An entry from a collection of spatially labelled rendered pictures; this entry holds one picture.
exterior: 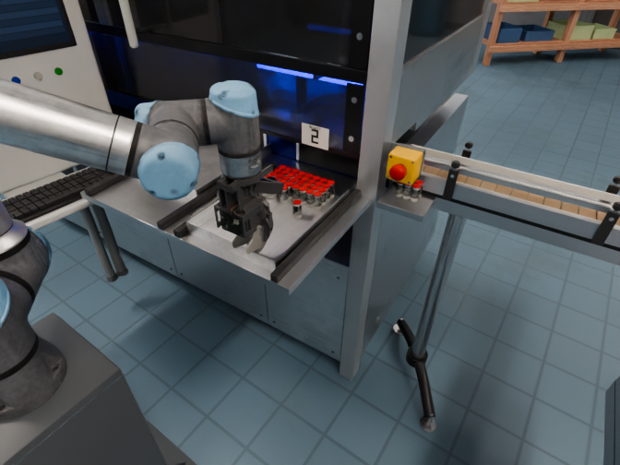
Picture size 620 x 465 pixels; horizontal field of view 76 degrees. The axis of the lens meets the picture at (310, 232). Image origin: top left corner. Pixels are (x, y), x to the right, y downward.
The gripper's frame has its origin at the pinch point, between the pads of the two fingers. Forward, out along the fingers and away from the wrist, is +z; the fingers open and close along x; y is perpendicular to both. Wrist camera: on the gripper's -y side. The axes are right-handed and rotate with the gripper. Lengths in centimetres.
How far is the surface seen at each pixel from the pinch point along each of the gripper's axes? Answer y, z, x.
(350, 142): -36.0, -11.3, 3.6
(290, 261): -1.4, 1.6, 7.7
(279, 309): -36, 69, -22
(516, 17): -755, 66, -49
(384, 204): -36.0, 3.8, 15.1
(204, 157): -30, 3, -44
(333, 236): -16.3, 3.6, 10.3
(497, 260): -145, 92, 48
